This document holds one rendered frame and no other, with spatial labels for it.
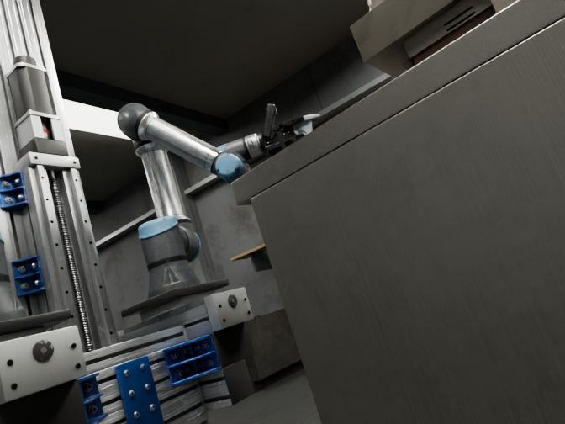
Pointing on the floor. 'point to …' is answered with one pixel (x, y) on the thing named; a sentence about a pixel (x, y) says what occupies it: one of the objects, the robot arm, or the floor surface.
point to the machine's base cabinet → (435, 253)
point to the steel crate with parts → (271, 350)
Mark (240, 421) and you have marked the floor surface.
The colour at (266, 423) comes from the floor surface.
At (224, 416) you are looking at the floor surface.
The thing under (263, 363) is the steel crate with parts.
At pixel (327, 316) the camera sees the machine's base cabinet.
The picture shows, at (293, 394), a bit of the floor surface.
